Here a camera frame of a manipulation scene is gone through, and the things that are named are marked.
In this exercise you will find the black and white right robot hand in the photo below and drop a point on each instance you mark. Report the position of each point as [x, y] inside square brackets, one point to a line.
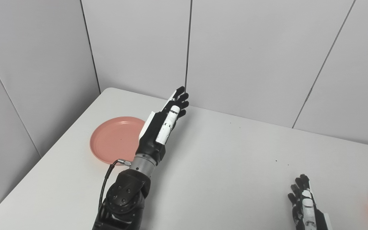
[316, 220]

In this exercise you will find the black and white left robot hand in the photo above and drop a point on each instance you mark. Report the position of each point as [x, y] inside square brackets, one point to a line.
[152, 134]

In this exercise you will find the pink round plate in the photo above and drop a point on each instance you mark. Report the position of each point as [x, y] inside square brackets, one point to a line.
[115, 140]

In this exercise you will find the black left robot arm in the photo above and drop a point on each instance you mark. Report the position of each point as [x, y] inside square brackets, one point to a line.
[126, 195]

